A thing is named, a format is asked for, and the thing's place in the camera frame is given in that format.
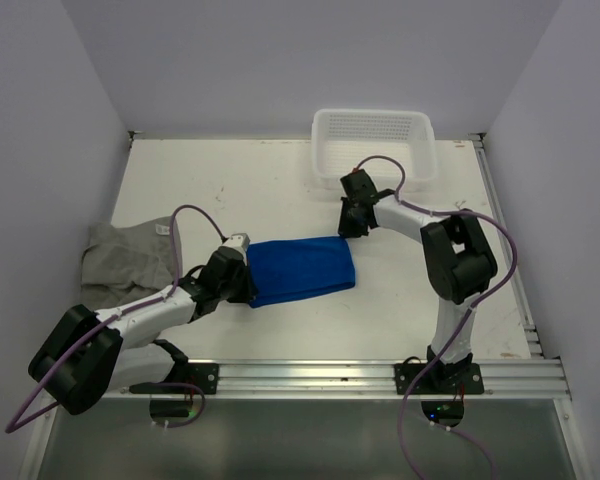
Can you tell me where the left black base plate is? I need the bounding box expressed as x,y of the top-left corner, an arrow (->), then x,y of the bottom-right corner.
128,360 -> 220,397

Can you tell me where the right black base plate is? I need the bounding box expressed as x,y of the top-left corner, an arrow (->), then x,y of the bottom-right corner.
393,361 -> 485,396

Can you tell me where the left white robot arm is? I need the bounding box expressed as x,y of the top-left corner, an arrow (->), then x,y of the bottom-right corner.
28,238 -> 257,415

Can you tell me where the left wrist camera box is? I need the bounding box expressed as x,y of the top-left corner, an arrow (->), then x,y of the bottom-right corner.
222,233 -> 250,255

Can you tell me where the blue microfiber towel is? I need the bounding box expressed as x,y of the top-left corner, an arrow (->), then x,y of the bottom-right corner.
247,236 -> 356,308

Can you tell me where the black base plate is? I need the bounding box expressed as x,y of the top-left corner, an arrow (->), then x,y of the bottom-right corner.
393,361 -> 485,396
128,360 -> 220,397

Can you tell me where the aluminium mounting rail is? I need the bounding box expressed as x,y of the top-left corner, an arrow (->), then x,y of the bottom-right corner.
100,359 -> 570,401

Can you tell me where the white perforated plastic basket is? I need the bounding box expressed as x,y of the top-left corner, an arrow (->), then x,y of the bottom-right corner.
311,108 -> 439,192

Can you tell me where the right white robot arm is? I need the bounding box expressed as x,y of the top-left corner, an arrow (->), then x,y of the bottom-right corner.
338,169 -> 498,394

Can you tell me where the grey terry towel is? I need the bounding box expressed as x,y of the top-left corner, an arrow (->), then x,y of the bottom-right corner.
80,216 -> 182,310

